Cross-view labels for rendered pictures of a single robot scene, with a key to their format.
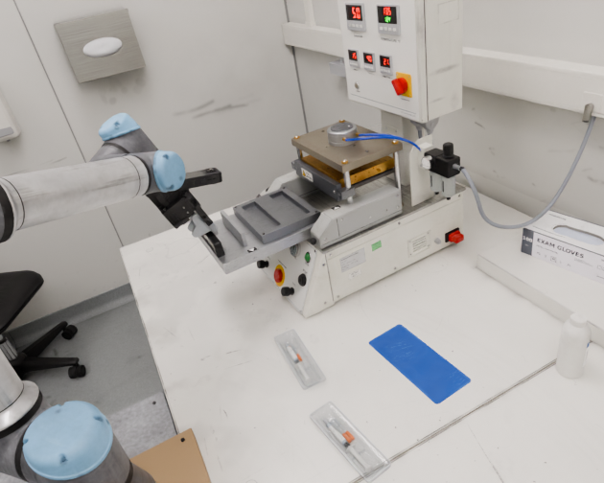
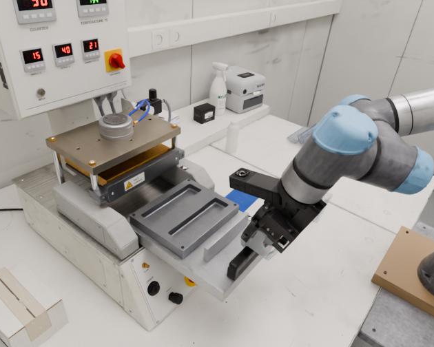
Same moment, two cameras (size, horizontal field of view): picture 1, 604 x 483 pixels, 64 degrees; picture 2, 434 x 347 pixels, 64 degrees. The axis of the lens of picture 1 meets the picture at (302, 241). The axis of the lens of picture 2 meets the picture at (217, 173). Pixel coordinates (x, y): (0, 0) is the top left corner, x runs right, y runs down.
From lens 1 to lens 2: 1.53 m
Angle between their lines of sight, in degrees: 95
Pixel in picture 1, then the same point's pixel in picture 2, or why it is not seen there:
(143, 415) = (388, 332)
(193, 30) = not seen: outside the picture
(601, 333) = (212, 135)
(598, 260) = (175, 120)
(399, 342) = (236, 200)
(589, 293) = (186, 135)
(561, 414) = (257, 153)
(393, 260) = not seen: hidden behind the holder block
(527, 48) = not seen: hidden behind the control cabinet
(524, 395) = (252, 161)
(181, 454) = (393, 267)
